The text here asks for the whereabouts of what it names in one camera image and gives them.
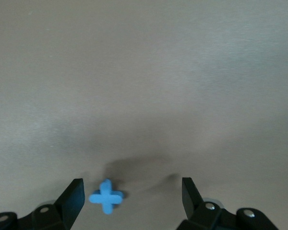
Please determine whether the brown table mat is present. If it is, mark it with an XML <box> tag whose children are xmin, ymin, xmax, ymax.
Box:
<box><xmin>0</xmin><ymin>0</ymin><xmax>288</xmax><ymax>230</ymax></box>

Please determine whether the blue foam letter X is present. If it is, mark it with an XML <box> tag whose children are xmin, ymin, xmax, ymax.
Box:
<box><xmin>88</xmin><ymin>178</ymin><xmax>126</xmax><ymax>214</ymax></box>

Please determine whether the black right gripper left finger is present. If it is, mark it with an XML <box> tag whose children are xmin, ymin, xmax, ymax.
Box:
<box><xmin>0</xmin><ymin>178</ymin><xmax>85</xmax><ymax>230</ymax></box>

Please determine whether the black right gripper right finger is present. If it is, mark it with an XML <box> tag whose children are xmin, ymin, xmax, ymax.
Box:
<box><xmin>176</xmin><ymin>177</ymin><xmax>279</xmax><ymax>230</ymax></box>

